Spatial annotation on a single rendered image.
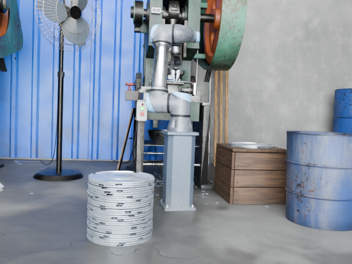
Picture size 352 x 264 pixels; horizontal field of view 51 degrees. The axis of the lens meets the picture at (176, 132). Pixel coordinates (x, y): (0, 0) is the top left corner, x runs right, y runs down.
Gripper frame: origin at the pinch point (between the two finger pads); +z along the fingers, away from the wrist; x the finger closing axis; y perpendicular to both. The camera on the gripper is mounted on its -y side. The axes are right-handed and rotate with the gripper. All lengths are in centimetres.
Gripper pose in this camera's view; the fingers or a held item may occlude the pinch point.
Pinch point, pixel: (175, 80)
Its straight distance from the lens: 273.9
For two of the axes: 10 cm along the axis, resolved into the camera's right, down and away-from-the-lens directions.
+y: -1.5, -0.6, 9.9
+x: -9.9, -0.3, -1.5
